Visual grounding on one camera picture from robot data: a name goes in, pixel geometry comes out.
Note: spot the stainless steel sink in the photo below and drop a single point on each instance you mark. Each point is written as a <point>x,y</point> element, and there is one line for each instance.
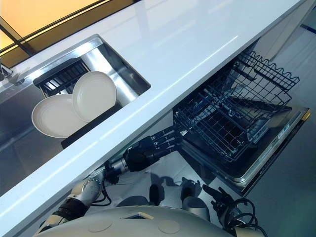
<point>128,74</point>

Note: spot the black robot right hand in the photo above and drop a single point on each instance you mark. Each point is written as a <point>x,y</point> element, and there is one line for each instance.
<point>223,201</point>

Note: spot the chrome faucet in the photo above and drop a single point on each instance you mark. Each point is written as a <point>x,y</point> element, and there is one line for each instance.
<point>10,74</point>

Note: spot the steel dishwasher door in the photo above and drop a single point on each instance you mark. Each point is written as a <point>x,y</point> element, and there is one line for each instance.
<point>269,148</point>

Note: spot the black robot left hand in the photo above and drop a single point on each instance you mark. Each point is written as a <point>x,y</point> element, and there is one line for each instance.
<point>140,156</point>

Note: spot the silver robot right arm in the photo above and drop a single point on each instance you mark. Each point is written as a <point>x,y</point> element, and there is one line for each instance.
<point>244,230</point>

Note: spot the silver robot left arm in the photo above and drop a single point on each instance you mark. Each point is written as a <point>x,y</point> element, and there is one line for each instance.
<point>86,188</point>

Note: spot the silver robot torso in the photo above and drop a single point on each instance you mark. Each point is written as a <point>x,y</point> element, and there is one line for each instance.
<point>138,225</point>

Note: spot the cream round plate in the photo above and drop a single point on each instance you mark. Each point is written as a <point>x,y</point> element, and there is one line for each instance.
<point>53,117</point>
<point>95,95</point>

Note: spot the robot right leg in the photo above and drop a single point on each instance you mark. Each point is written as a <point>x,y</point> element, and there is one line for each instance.
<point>195,203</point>

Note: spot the black dish rack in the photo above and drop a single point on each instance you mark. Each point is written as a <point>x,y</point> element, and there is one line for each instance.
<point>98,123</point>

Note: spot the dark window frame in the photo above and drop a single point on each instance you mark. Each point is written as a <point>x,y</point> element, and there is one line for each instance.
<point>14,47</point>

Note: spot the robot left leg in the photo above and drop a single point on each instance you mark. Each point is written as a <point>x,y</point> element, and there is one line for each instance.
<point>155,193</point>

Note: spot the robot leg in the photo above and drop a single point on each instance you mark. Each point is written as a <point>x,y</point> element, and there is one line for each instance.
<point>195,203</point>
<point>155,193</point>

